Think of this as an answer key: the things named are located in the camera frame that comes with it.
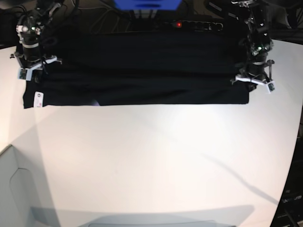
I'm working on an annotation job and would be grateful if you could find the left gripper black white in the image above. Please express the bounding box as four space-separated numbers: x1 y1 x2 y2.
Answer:
231 55 275 91

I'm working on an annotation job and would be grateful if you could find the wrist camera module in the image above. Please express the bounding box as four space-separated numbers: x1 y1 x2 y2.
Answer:
265 81 276 94
18 68 32 81

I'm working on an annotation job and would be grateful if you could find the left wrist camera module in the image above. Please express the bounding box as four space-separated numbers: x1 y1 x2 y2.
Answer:
265 81 276 94

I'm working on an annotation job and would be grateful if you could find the black T-shirt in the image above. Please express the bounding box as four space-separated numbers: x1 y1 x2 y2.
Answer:
23 31 250 109

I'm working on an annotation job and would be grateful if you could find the blue box at top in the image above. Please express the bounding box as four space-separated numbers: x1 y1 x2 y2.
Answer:
114 0 182 10

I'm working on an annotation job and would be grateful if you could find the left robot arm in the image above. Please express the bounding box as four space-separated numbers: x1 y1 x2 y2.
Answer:
231 0 275 93

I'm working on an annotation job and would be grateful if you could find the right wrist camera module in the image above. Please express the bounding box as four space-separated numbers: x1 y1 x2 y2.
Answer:
18 68 32 81

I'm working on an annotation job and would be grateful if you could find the black equipment at right edge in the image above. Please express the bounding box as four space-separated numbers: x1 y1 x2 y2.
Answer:
276 132 303 227

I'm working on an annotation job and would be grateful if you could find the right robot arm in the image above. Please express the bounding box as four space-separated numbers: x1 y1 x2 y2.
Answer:
10 0 63 83

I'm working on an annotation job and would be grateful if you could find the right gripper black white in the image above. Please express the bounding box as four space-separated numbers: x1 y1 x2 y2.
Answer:
9 43 62 83

